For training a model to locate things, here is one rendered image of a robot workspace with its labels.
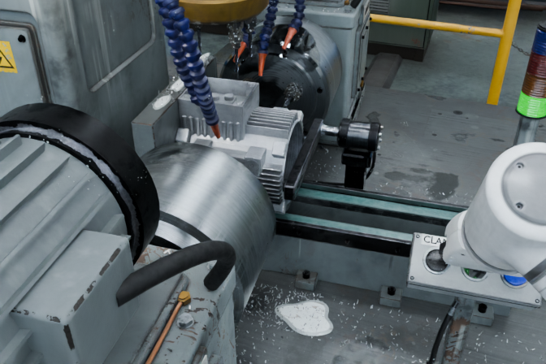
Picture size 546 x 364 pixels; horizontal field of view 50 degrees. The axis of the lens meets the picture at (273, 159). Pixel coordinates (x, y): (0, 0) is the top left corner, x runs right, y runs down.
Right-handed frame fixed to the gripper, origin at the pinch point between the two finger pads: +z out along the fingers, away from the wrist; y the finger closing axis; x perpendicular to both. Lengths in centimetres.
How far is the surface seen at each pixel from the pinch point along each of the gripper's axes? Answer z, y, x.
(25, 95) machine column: -2, 71, -14
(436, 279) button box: 2.8, 4.7, 2.6
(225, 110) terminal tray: 10.4, 42.4, -21.1
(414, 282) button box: 2.9, 7.4, 3.4
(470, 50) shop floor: 307, -20, -220
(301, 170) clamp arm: 19.1, 28.8, -15.2
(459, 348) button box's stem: 16.3, -0.7, 9.6
